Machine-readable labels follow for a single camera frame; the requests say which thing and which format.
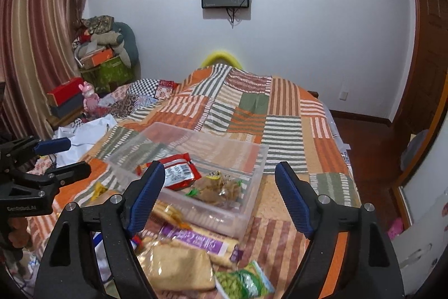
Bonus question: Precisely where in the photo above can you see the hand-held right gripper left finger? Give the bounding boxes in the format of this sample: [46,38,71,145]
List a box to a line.
[33,161,166,299]

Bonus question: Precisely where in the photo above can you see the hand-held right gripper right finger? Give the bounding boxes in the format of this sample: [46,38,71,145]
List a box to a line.
[275,161,405,299]

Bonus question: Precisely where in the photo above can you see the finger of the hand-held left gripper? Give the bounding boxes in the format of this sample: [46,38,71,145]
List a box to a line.
[0,137,73,167]
[0,161,92,197]

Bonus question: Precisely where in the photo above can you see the purple wafer packet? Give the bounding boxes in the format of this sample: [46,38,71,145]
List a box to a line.
[158,223,244,263]

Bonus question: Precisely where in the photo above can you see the tan cracker packet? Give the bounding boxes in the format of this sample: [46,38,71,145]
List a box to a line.
[136,239,216,293]

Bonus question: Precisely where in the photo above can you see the clear plastic container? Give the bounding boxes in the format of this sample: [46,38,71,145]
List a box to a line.
[106,122,270,240]

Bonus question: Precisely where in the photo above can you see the person's left hand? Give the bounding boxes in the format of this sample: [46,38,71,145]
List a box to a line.
[8,215,30,251]

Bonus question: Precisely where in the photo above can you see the yellow striped cookie packet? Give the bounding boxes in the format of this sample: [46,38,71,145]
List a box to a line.
[150,200,192,234]

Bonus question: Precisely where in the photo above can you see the small yellow snack packet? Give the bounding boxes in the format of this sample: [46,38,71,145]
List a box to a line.
[90,181,108,204]

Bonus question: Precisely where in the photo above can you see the white crumpled cloth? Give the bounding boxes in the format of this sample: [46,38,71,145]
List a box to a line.
[52,115,118,167]

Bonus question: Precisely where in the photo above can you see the grey box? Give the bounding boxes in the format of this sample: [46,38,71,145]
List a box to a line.
[49,99,85,119]

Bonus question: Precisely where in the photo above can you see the red snack packet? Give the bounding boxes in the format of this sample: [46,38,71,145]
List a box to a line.
[137,152,203,192]

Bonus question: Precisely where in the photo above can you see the red box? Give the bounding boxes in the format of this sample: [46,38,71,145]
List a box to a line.
[47,77,85,107]

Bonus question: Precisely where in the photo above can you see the pink plush toy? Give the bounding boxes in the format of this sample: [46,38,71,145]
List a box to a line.
[78,82,103,118]

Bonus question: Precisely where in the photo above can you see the brown snack packets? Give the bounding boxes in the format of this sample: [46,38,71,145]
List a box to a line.
[185,170,244,209]

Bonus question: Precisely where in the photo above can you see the green pea packet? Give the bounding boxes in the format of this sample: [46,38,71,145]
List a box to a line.
[214,260,276,299]

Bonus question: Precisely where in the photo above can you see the checkered patchwork quilt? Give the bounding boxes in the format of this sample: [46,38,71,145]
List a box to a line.
[99,78,180,122]

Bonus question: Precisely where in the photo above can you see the orange cardboard box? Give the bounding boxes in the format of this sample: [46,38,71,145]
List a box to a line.
[78,48,115,71]

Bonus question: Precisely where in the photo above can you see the orange striped patchwork blanket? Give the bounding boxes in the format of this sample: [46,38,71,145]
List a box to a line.
[26,63,363,299]

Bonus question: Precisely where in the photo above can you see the pink small item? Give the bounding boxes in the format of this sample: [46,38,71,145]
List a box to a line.
[386,217,404,241]

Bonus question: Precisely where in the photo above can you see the striped brown curtain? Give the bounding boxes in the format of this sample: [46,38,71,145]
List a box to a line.
[0,0,97,143]

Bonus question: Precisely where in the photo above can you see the beige knitted plush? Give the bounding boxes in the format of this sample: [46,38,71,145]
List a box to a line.
[88,31,125,48]

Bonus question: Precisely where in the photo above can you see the patterned dark cushion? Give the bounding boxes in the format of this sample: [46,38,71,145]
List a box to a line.
[81,15,115,36]

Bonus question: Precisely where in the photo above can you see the grey bag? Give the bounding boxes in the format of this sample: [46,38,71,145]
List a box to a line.
[400,130,428,174]

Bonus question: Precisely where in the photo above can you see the white wardrobe door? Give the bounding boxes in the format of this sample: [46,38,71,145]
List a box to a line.
[391,99,448,289]

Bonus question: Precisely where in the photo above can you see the yellow fuzzy headboard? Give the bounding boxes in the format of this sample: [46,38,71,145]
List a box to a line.
[199,52,244,69]

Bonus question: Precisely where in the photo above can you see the brown wooden door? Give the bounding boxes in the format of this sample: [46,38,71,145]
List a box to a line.
[395,0,448,136]

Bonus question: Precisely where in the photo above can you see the black hanging cable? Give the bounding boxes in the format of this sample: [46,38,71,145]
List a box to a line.
[226,6,246,29]

